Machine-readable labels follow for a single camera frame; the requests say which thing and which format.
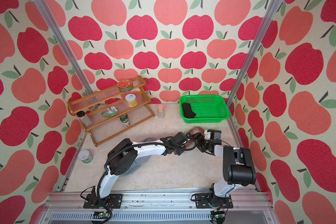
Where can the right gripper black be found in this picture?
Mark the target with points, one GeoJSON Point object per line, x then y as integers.
{"type": "Point", "coordinates": [199, 142]}

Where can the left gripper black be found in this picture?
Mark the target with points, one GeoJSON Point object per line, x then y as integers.
{"type": "Point", "coordinates": [181, 151]}

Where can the red plaid skirt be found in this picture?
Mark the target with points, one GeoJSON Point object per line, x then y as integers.
{"type": "Point", "coordinates": [193, 131]}

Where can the black skirt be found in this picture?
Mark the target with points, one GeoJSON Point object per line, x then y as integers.
{"type": "Point", "coordinates": [187, 111]}

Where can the green plastic basket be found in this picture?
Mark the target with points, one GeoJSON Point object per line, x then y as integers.
{"type": "Point", "coordinates": [209, 108]}

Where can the light denim skirt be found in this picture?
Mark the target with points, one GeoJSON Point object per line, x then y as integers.
{"type": "Point", "coordinates": [141, 159]}

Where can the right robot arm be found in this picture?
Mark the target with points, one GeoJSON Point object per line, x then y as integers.
{"type": "Point", "coordinates": [238, 170]}

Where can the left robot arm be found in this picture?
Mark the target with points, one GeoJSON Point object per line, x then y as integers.
{"type": "Point", "coordinates": [122, 157]}

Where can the pink-cap clear bottle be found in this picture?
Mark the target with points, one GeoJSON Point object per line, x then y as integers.
{"type": "Point", "coordinates": [160, 111]}

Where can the wooden two-tier shelf rack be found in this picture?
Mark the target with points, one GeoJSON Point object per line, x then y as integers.
{"type": "Point", "coordinates": [104, 129]}

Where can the green snack packet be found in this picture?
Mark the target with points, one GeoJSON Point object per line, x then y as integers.
{"type": "Point", "coordinates": [109, 112]}

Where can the red-lid tin can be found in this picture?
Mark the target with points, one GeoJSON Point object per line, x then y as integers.
{"type": "Point", "coordinates": [125, 85]}

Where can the white small cup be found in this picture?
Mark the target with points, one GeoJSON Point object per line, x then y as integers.
{"type": "Point", "coordinates": [85, 156]}

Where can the black-cap spice jar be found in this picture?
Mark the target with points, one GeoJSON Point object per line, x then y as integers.
{"type": "Point", "coordinates": [84, 118]}

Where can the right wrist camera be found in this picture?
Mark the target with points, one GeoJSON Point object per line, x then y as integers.
{"type": "Point", "coordinates": [207, 134]}

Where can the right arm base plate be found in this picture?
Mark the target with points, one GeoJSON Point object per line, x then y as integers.
{"type": "Point", "coordinates": [206, 201]}

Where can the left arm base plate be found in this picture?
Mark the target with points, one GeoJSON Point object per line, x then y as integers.
{"type": "Point", "coordinates": [113, 201]}

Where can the right aluminium corner post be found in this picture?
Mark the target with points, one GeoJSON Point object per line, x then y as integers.
{"type": "Point", "coordinates": [257, 42]}

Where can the aluminium corner post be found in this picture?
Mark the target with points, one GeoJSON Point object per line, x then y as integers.
{"type": "Point", "coordinates": [257, 42]}
{"type": "Point", "coordinates": [55, 29]}

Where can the left aluminium corner post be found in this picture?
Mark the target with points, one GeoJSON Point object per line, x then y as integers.
{"type": "Point", "coordinates": [55, 29]}

